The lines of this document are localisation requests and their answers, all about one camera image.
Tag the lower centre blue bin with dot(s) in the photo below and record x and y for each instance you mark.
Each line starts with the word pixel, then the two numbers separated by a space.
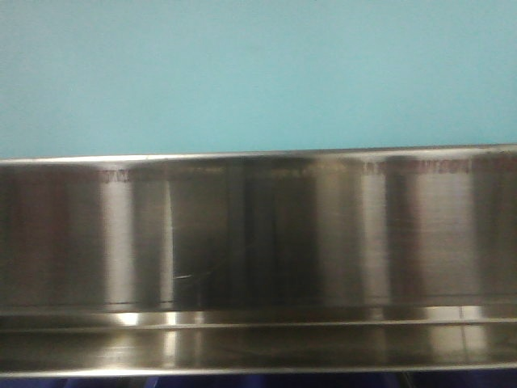
pixel 279 380

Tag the light blue bin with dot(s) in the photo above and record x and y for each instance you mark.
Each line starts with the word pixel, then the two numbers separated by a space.
pixel 163 77

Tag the steel shelf front beam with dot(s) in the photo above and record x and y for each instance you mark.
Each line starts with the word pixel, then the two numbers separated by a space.
pixel 296 261

